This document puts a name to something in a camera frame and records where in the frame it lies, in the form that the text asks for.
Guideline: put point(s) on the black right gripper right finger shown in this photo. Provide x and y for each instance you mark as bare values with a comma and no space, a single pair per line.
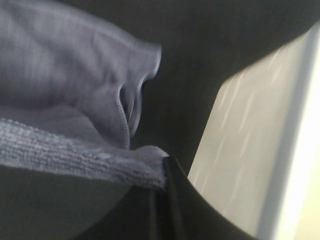
191,215

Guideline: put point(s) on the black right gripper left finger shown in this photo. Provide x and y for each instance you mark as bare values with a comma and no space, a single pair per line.
133,218

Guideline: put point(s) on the grey microfibre towel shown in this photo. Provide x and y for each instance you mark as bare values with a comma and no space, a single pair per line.
71,94

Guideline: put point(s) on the cream plastic storage bin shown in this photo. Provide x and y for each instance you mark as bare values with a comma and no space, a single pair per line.
258,160

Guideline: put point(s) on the black fabric table mat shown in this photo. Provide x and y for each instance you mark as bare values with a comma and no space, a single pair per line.
203,43

